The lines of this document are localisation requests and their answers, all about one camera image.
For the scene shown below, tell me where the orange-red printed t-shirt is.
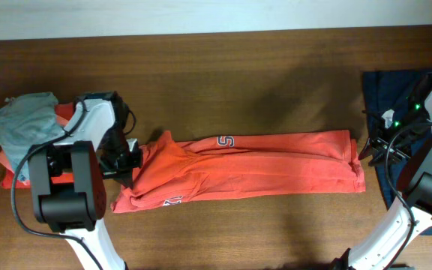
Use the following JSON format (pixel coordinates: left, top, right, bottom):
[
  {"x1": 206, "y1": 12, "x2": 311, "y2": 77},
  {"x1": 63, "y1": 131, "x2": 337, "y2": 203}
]
[{"x1": 111, "y1": 130, "x2": 366, "y2": 214}]

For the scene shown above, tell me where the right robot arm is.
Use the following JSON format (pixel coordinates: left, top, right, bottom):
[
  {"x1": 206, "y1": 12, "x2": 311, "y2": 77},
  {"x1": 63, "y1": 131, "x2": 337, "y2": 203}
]
[{"x1": 329, "y1": 71, "x2": 432, "y2": 269}]

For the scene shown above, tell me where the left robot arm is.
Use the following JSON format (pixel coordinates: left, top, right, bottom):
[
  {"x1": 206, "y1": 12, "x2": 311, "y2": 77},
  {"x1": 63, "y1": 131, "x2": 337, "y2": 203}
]
[{"x1": 26, "y1": 91, "x2": 143, "y2": 269}]

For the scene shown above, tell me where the grey crumpled shirt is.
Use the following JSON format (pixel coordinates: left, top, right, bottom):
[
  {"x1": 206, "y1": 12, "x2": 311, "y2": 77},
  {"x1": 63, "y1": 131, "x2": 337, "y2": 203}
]
[{"x1": 0, "y1": 92, "x2": 63, "y2": 171}]

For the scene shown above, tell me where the red folded shirt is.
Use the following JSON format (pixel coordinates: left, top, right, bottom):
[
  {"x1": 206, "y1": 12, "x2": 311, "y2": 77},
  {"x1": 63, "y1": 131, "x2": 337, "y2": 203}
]
[{"x1": 1, "y1": 103, "x2": 74, "y2": 189}]

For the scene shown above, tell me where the salmon pink folded shirt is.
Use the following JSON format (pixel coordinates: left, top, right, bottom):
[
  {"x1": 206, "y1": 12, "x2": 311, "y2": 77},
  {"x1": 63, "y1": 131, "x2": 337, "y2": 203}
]
[{"x1": 0, "y1": 115, "x2": 68, "y2": 172}]

